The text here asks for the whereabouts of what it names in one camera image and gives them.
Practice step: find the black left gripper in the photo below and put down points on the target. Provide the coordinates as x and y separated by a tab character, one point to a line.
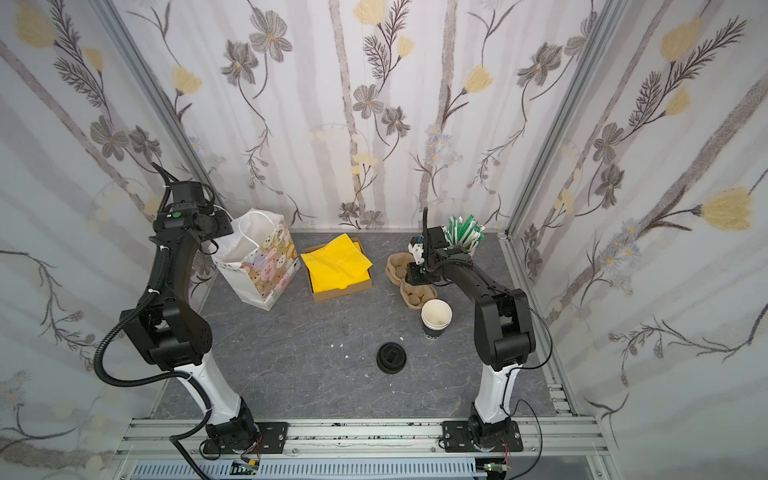
212	225

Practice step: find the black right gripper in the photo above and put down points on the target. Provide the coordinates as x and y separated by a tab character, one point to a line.
417	274

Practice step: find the black paper cup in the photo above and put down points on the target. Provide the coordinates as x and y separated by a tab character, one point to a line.
436	315

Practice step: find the cartoon print paper bag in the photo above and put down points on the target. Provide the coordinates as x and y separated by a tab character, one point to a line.
258	259

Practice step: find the black plastic cup lids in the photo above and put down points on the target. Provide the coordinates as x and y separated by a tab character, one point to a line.
391	358

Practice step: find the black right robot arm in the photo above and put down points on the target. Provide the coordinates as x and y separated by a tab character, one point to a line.
503	334

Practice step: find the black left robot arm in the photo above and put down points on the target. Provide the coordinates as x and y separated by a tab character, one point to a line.
167	332

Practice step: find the yellow paper napkins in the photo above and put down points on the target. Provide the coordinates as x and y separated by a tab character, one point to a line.
336	262

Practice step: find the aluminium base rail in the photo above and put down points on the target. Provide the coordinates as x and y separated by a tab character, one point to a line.
534	448

